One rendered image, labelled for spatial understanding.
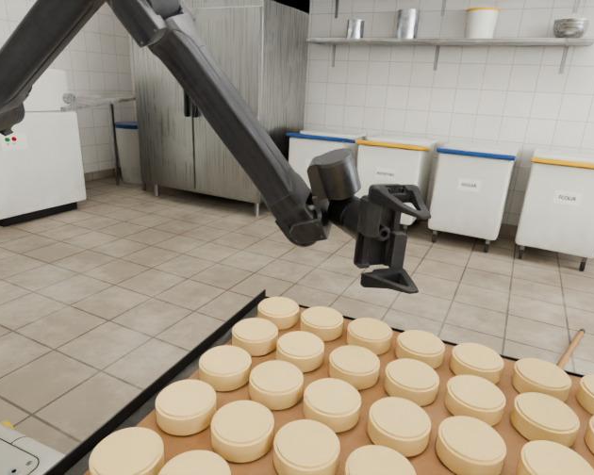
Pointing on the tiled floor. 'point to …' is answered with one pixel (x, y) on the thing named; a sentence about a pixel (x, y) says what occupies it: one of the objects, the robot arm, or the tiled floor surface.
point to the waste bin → (128, 151)
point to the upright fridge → (194, 173)
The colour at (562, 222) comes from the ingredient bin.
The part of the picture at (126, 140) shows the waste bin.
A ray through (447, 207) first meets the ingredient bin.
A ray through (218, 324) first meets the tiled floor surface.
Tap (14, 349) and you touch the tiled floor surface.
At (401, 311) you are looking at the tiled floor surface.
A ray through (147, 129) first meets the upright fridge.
